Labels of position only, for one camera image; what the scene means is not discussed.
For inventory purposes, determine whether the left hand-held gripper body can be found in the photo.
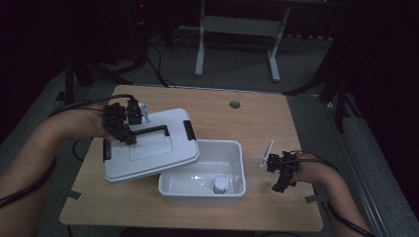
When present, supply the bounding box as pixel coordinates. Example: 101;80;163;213
101;95;151;142

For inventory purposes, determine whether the person's right hand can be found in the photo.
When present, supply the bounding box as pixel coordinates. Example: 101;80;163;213
291;150;332;186

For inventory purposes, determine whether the small white bottle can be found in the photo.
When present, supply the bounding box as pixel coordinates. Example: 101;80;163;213
212;176;229;195

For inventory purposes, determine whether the person's left hand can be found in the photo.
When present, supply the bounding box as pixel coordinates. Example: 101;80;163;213
82;106;115;142

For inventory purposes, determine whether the black floor cable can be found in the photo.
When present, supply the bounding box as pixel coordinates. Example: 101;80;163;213
144;43;177;89

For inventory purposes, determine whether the white box lid black handle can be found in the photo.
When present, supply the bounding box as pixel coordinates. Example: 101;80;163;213
102;108;202;184

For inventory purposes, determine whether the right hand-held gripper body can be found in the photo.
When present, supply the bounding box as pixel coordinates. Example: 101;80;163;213
259;139;299;186

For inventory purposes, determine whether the dark equipment rack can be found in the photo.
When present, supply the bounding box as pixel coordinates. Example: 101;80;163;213
127;0;150;65

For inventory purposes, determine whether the right hand-held gripper cable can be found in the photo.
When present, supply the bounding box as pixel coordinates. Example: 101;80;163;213
279;150;377;237

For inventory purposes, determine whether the black tripod stand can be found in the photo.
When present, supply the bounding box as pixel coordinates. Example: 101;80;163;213
55;48;134;107
283;36;364;133

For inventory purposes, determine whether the black looped cable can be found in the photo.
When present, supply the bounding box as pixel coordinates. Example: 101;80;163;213
71;139;95;163

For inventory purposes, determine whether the white plastic storage box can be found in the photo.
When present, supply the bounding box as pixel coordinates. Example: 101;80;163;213
157;138;247;207

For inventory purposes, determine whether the white metal desk frame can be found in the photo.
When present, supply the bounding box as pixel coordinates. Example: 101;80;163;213
194;0;293;83

